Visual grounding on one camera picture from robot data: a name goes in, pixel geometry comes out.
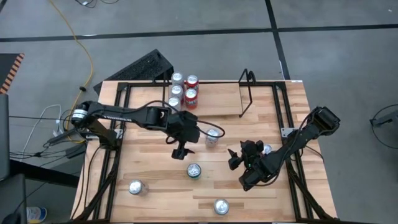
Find white cable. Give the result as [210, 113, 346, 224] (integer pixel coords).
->
[21, 104, 65, 154]

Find thin black cable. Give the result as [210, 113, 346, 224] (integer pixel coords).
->
[74, 0, 121, 7]

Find black orange striped mat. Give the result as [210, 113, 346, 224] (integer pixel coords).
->
[0, 52, 25, 95]

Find white pink Spindrift can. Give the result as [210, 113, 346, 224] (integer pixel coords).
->
[167, 95, 182, 113]
[171, 71, 185, 86]
[169, 83, 184, 99]

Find orange Fanta can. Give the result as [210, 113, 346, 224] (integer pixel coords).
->
[183, 88, 199, 110]
[185, 74, 200, 91]

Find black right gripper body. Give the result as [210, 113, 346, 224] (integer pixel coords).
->
[241, 139, 265, 170]

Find yellow cable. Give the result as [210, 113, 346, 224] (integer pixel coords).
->
[49, 0, 95, 144]

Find black power strip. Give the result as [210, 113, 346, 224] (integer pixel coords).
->
[46, 129, 78, 147]

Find green Sprite can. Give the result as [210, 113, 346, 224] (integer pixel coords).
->
[186, 162, 202, 180]

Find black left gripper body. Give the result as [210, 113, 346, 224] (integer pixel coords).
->
[167, 110, 202, 151]

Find black power brick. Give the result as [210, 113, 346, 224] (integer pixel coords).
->
[65, 143, 87, 159]

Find white blue yellow object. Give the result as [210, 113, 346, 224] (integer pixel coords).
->
[26, 206, 48, 224]

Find black wire shelf support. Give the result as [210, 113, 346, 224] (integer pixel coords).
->
[160, 73, 172, 121]
[238, 68, 258, 118]

